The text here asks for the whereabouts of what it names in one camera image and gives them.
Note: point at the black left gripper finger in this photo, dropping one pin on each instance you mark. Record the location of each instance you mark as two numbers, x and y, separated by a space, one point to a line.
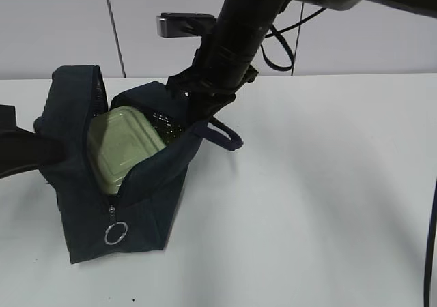
23 151

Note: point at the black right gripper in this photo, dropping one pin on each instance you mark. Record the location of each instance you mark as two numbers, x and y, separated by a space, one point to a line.
212 80

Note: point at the green lidded food container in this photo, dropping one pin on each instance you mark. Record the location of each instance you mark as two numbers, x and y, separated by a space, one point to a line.
118 140

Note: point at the dark blue lunch bag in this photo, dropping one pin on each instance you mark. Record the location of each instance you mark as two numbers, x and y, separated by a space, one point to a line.
139 217

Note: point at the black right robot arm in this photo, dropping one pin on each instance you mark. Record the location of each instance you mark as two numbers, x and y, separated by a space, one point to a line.
230 41

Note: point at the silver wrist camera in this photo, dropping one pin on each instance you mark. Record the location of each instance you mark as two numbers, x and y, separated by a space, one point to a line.
179 25

